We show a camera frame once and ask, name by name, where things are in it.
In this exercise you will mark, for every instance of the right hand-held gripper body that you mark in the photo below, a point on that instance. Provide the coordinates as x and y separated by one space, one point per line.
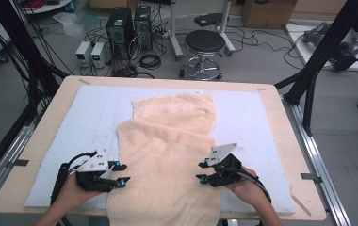
229 171

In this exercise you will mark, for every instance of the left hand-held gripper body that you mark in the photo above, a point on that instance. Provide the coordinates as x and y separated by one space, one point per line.
94 182

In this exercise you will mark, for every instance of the cream terry towel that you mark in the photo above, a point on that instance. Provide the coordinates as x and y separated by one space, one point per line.
167 157

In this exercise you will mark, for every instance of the person's left hand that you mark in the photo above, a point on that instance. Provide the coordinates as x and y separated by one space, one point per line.
72 196

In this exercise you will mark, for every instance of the person's right hand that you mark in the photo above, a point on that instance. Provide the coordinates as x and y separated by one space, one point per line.
251 191

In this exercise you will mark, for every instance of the pale blue table mat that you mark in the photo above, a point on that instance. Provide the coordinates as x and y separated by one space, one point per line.
83 119

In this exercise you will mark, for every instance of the black tape strip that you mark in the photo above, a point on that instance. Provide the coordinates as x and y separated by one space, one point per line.
18 163
310 177

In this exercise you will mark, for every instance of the white power supply box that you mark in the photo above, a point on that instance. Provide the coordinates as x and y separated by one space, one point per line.
83 51
99 55

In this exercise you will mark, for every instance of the black round stool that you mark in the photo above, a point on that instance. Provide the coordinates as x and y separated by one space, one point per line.
204 40

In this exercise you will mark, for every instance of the white desk leg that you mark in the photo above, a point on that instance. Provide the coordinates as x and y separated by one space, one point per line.
174 34
225 28

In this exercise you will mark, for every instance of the large black computer tower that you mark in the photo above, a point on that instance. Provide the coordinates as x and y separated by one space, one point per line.
119 31

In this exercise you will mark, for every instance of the black computer tower with fan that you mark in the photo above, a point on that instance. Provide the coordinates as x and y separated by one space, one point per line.
143 26

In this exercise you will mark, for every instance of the flat black box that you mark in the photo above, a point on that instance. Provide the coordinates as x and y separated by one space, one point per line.
210 19

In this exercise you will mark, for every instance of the clear plastic bag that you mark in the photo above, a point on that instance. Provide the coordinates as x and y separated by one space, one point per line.
73 25

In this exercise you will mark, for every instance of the brown cardboard box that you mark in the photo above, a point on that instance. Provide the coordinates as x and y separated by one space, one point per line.
268 14

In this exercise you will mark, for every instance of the grey machine on board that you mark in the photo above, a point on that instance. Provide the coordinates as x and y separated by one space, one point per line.
343 47

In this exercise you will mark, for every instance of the round white table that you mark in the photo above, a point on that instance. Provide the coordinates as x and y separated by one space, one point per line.
51 7

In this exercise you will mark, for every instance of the aluminium rail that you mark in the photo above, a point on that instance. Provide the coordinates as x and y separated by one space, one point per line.
318 163
7 157

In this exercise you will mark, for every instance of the black frame post with brace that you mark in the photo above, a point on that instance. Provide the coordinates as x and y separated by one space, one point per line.
321 53

